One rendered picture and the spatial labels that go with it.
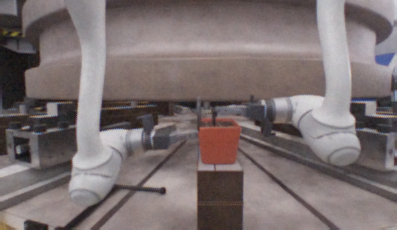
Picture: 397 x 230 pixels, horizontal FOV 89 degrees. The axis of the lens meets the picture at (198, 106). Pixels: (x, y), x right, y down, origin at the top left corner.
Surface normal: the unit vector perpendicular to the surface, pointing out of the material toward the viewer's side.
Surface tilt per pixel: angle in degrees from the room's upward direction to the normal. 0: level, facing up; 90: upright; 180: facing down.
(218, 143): 97
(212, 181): 90
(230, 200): 90
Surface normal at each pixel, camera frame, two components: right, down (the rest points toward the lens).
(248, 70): 0.08, 0.08
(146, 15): -0.19, 0.08
